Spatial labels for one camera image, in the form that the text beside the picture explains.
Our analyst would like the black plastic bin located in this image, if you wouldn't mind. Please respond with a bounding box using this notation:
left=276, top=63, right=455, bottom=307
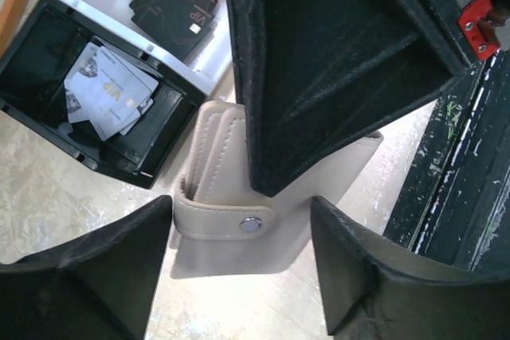
left=1, top=0, right=206, bottom=189

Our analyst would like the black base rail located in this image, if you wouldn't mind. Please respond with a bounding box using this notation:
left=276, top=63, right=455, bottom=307
left=384, top=0, right=509, bottom=272

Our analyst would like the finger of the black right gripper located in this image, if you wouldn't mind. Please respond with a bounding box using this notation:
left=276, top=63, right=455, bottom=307
left=226, top=0, right=466, bottom=197

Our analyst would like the black VIP cards stack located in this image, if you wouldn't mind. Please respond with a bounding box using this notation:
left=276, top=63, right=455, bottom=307
left=129, top=0, right=218, bottom=61

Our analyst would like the silver VIP cards stack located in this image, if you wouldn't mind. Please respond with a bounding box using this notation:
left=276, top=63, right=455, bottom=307
left=64, top=42, right=159, bottom=141

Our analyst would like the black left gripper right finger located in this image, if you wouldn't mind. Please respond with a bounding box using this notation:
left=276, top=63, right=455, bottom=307
left=311, top=197, right=509, bottom=339

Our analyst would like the white plastic bin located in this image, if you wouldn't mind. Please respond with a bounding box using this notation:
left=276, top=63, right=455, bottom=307
left=58, top=0, right=232, bottom=95

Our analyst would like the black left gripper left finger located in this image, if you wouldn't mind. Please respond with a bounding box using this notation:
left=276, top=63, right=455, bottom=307
left=1, top=196, right=172, bottom=339

